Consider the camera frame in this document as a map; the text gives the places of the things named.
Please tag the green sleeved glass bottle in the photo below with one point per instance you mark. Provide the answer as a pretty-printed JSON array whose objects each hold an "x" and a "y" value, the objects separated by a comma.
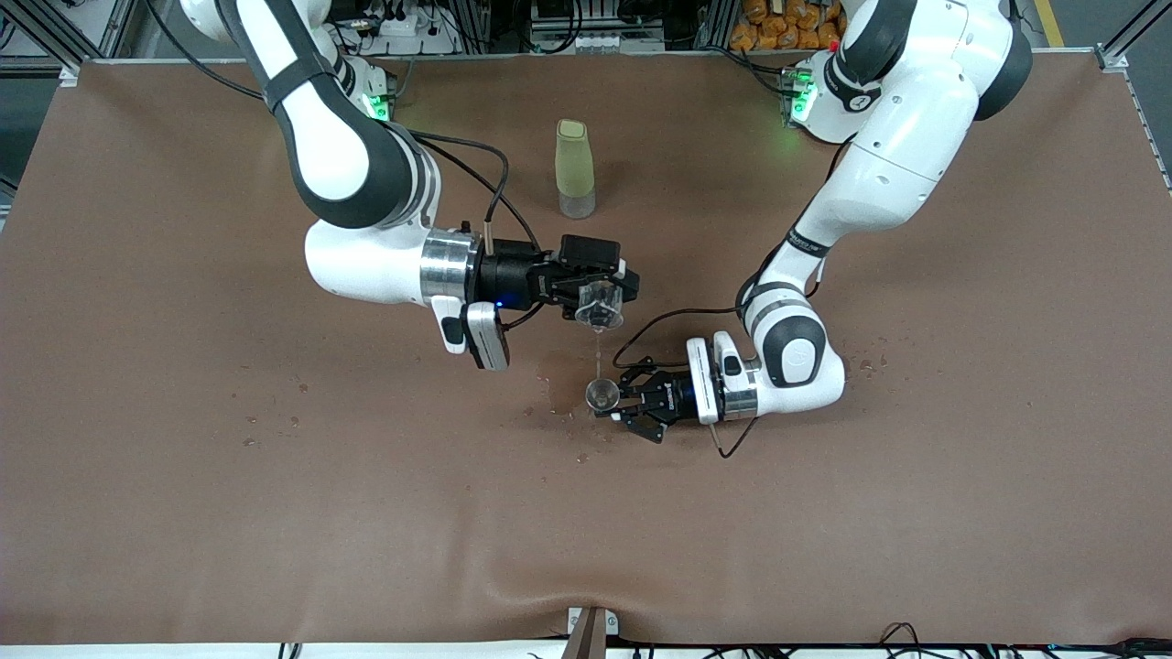
[{"x": 574, "y": 165}]

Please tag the metal edge bracket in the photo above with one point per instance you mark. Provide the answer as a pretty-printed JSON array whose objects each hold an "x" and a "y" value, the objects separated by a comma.
[{"x": 591, "y": 631}]

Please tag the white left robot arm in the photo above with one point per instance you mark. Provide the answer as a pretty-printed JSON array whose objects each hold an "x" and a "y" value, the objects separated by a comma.
[{"x": 906, "y": 128}]

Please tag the steel double cone jigger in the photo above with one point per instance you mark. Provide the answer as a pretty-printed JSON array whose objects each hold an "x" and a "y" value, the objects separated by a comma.
[{"x": 602, "y": 395}]

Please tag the brown table mat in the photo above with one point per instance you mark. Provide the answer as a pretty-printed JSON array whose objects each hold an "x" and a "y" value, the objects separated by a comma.
[{"x": 366, "y": 531}]

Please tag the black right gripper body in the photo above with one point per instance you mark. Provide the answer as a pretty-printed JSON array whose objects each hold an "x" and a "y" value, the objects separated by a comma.
[{"x": 509, "y": 277}]

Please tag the aluminium frame structure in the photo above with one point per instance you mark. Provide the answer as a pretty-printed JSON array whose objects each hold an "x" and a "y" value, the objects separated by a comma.
[{"x": 117, "y": 27}]

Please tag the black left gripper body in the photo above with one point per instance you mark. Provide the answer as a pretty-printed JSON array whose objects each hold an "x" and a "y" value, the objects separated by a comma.
[{"x": 666, "y": 394}]

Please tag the clear glass measuring beaker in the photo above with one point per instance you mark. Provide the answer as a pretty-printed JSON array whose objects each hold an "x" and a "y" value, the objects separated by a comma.
[{"x": 600, "y": 307}]

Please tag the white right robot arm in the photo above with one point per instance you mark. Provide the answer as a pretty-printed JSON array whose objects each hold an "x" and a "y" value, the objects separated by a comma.
[{"x": 330, "y": 137}]

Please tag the white power strip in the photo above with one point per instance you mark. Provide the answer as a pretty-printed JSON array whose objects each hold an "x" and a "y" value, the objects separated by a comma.
[{"x": 403, "y": 27}]

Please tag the grey control box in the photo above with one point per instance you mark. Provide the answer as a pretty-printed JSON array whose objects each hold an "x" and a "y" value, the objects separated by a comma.
[{"x": 595, "y": 27}]

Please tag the orange bread pile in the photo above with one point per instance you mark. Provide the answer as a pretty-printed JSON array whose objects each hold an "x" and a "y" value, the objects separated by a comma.
[{"x": 778, "y": 23}]

